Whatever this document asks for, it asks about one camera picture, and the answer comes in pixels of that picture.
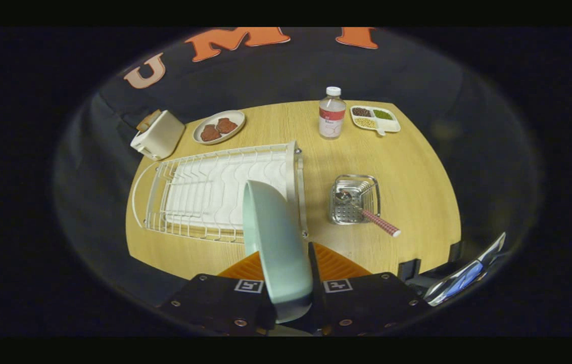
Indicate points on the white toaster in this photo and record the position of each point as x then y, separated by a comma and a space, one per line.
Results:
162, 136

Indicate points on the black table clamp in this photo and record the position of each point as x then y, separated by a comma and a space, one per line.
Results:
456, 251
408, 270

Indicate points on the pile of yellow beans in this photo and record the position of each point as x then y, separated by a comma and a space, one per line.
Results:
365, 122

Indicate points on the white divided dish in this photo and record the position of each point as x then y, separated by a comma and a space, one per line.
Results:
392, 126

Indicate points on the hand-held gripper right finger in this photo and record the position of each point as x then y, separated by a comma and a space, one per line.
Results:
315, 268

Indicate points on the brown toast slice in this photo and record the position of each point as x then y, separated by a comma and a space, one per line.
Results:
145, 121

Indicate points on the brown meat patty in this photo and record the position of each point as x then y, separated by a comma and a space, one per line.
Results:
210, 133
226, 126

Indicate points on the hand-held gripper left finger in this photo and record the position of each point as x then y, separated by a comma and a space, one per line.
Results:
215, 303

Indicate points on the white ribbed drain tray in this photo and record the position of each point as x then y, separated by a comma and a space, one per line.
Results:
215, 192

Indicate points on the beige plate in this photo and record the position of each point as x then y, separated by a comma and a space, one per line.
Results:
239, 123

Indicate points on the pale green plate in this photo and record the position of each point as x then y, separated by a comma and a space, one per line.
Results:
278, 253

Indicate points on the metal cutlery basket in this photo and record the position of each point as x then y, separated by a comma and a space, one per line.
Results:
346, 215

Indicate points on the white and blue object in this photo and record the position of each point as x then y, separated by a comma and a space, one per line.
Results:
463, 280

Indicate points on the pile of dark beans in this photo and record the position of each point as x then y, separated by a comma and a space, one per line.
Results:
362, 111

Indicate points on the pile of green beans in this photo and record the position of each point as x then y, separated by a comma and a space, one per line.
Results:
383, 115

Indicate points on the clear bottle with red label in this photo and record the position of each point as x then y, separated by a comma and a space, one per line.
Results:
331, 121

